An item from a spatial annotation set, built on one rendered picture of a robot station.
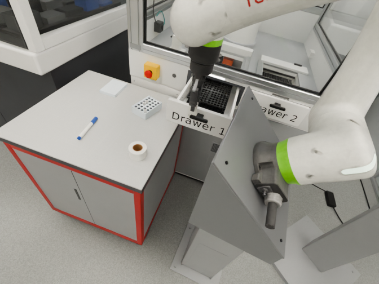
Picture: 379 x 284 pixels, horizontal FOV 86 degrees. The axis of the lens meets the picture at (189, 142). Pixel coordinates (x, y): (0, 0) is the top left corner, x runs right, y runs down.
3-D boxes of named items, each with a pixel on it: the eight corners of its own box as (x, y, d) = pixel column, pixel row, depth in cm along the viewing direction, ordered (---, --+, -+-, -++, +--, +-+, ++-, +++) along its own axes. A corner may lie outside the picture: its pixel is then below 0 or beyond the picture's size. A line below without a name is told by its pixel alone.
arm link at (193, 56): (222, 50, 55) (227, 39, 61) (181, 39, 56) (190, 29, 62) (216, 71, 60) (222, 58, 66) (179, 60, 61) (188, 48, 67)
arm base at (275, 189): (268, 239, 52) (293, 241, 48) (240, 205, 46) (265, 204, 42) (277, 164, 69) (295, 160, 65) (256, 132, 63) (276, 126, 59)
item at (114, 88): (115, 97, 103) (114, 94, 102) (99, 92, 104) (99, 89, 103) (127, 85, 112) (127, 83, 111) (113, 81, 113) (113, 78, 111)
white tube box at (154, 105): (145, 120, 95) (145, 114, 93) (131, 112, 98) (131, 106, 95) (161, 108, 103) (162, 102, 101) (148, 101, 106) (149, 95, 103)
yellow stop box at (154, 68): (155, 81, 105) (156, 69, 100) (142, 77, 106) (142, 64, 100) (159, 77, 108) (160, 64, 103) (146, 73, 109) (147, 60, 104)
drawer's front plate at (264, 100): (297, 127, 102) (310, 109, 94) (241, 109, 104) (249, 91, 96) (297, 124, 103) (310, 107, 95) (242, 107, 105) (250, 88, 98)
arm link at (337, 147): (295, 158, 65) (373, 144, 53) (292, 196, 55) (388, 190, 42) (279, 126, 61) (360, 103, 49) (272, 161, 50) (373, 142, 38)
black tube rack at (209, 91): (221, 120, 92) (225, 109, 88) (185, 108, 94) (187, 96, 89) (229, 95, 108) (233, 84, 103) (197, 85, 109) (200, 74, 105)
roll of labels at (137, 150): (149, 158, 80) (149, 152, 78) (131, 163, 78) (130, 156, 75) (144, 146, 85) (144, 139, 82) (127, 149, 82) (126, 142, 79)
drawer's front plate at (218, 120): (228, 141, 86) (237, 121, 79) (165, 119, 89) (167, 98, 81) (229, 138, 88) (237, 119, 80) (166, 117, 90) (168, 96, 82)
